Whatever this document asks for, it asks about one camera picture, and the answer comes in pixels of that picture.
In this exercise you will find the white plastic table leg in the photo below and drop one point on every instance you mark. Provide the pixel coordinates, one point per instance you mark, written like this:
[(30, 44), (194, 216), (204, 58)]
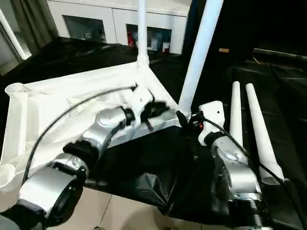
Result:
[(201, 48), (259, 129), (236, 115), (142, 24)]

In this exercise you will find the white plastic table top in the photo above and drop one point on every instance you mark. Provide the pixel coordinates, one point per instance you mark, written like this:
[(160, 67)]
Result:
[(60, 95)]

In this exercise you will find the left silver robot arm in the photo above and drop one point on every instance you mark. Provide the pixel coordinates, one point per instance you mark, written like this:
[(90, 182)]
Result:
[(103, 127)]

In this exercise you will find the black shiny mat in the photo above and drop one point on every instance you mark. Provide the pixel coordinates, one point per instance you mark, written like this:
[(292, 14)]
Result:
[(156, 155)]

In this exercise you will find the small red packet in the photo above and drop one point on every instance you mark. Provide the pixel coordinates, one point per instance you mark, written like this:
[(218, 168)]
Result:
[(131, 40)]

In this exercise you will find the small pale label tag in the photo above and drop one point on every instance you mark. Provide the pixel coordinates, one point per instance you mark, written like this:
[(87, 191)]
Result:
[(224, 50)]

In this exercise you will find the white glass-door cabinet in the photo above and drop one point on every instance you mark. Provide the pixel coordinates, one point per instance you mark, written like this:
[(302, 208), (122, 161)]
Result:
[(115, 19)]

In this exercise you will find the long black bar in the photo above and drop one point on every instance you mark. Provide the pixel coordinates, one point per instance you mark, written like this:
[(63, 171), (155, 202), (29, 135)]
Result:
[(280, 54)]

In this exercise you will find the black backdrop cloth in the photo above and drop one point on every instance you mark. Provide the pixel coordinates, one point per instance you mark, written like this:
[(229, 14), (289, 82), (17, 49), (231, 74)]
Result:
[(263, 24)]

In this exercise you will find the grey curtain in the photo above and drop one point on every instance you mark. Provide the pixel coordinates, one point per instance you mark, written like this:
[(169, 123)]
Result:
[(36, 24)]

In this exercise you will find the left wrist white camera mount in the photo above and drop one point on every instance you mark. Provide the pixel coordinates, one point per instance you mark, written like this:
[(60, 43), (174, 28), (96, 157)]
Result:
[(139, 100)]

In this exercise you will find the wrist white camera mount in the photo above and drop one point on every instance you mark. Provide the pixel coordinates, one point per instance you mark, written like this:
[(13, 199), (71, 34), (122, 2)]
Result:
[(213, 112), (139, 100)]

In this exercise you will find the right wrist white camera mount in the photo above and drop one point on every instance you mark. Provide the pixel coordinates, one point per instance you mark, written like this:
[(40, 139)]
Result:
[(213, 112)]

